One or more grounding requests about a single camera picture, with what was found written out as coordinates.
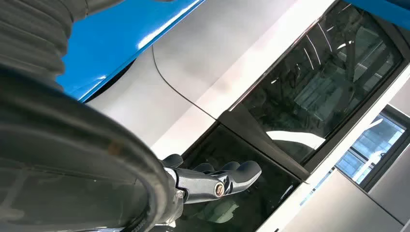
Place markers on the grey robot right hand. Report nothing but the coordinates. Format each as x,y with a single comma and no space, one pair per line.
64,166

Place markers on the blue metal shelf rack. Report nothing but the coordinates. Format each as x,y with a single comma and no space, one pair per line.
105,41

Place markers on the white car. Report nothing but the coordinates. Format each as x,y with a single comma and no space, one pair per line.
192,48

